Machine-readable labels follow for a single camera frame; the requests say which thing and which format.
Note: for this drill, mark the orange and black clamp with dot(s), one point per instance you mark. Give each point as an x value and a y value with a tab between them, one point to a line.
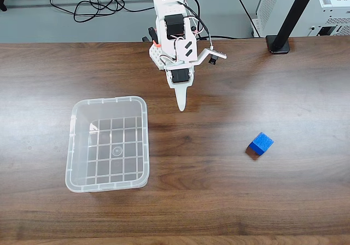
151	33

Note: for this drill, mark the blue cube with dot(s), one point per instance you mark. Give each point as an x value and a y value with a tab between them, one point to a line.
262	142

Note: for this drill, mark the black pole with base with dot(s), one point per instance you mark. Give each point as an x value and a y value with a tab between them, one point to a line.
290	18

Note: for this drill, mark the clear plastic bin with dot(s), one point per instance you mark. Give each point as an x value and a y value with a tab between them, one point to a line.
82	186

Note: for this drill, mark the small wrist camera board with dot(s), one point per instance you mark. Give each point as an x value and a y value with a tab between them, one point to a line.
217	54

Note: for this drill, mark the white perforated base plate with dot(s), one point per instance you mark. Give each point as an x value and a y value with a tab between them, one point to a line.
156	56

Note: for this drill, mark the white perforated computer case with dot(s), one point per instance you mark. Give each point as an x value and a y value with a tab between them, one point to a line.
336	12

